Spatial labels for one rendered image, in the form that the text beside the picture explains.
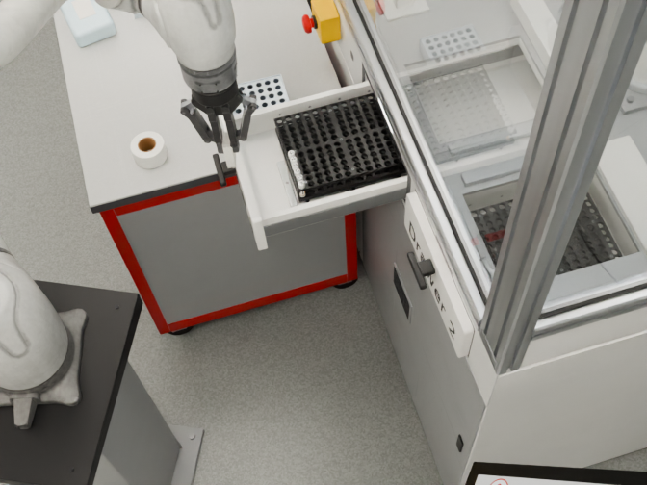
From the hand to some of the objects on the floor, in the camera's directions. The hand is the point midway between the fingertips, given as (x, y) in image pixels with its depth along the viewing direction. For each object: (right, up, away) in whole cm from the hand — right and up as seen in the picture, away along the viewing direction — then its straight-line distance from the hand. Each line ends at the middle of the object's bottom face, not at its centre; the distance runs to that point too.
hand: (229, 150), depth 157 cm
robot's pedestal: (-32, -78, +72) cm, 110 cm away
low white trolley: (-9, -14, +108) cm, 109 cm away
